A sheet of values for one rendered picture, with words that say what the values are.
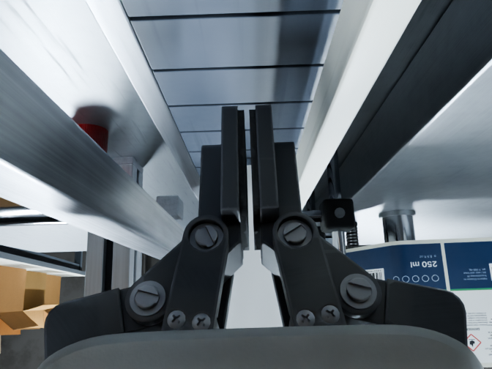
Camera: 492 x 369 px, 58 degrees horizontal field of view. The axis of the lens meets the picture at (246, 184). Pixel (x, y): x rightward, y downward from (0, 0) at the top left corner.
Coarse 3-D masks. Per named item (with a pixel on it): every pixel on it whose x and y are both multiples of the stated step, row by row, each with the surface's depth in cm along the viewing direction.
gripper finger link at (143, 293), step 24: (240, 120) 14; (240, 144) 13; (216, 168) 14; (240, 168) 13; (216, 192) 13; (240, 192) 12; (216, 216) 13; (240, 216) 12; (240, 240) 12; (168, 264) 12; (240, 264) 13; (144, 288) 11; (168, 288) 12; (144, 312) 11
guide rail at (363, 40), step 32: (352, 0) 12; (384, 0) 10; (416, 0) 10; (352, 32) 12; (384, 32) 11; (352, 64) 13; (320, 96) 17; (352, 96) 15; (320, 128) 18; (320, 160) 22
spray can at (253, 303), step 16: (256, 256) 31; (240, 272) 31; (256, 272) 31; (240, 288) 30; (256, 288) 30; (272, 288) 31; (240, 304) 30; (256, 304) 30; (272, 304) 30; (240, 320) 30; (256, 320) 30; (272, 320) 30
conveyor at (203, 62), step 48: (144, 0) 15; (192, 0) 15; (240, 0) 15; (288, 0) 15; (336, 0) 15; (144, 48) 18; (192, 48) 18; (240, 48) 18; (288, 48) 18; (192, 96) 22; (240, 96) 23; (288, 96) 23; (192, 144) 30
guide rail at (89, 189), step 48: (0, 48) 5; (0, 96) 5; (48, 96) 7; (0, 144) 5; (48, 144) 7; (96, 144) 9; (0, 192) 7; (48, 192) 7; (96, 192) 9; (144, 192) 13; (144, 240) 13
